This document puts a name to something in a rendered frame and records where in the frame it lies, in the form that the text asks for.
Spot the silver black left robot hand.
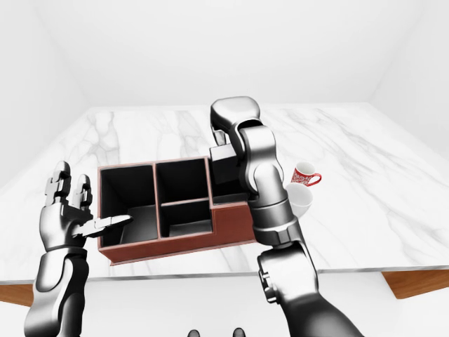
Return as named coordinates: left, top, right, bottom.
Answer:
left=38, top=160, right=135, bottom=252

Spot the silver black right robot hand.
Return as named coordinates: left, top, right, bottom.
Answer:
left=210, top=95, right=262, bottom=146

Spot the red-brown desk caddy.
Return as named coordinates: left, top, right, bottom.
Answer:
left=98, top=157, right=259, bottom=267

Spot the brown wooden table support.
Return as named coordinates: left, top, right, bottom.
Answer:
left=380, top=267, right=449, bottom=300
left=0, top=282, right=35, bottom=309

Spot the red patterned mug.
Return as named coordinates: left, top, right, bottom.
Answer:
left=292, top=161, right=323, bottom=188

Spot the white mug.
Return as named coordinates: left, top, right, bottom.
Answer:
left=285, top=183, right=314, bottom=216

